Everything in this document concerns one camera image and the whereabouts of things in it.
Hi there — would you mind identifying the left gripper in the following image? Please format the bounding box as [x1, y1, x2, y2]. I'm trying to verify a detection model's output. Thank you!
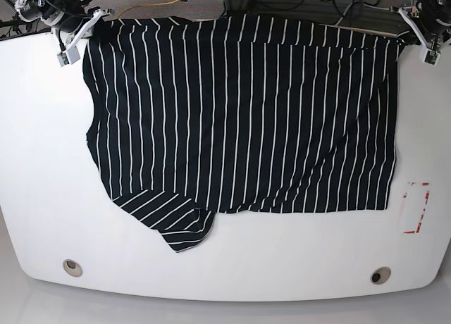
[397, 0, 450, 53]

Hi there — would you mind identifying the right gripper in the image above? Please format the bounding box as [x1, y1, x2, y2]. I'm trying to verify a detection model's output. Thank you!
[16, 0, 115, 51]

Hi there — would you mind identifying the black white striped T-shirt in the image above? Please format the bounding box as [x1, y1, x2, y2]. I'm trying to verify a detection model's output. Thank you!
[82, 14, 405, 252]

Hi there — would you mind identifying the red tape rectangle marking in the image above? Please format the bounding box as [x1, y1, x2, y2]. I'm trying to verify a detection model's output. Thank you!
[400, 182, 431, 235]

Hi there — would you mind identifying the yellow cable on floor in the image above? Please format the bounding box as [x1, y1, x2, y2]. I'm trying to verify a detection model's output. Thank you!
[113, 0, 179, 24]

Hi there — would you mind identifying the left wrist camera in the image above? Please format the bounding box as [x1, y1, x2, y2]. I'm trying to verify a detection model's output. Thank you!
[419, 46, 441, 67]

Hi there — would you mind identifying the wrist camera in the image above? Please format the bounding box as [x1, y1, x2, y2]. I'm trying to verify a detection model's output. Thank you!
[419, 46, 441, 67]
[57, 46, 80, 67]

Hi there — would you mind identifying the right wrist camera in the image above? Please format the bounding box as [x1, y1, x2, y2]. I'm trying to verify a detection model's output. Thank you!
[57, 46, 80, 67]

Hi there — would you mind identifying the right table cable grommet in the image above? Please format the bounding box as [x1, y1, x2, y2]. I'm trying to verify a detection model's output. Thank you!
[370, 267, 391, 285]

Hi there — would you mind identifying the table cable grommet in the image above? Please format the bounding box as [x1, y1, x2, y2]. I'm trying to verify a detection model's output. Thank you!
[63, 259, 83, 278]
[370, 267, 391, 285]

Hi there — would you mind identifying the left table cable grommet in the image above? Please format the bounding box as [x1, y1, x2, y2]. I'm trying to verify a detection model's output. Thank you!
[63, 259, 83, 278]

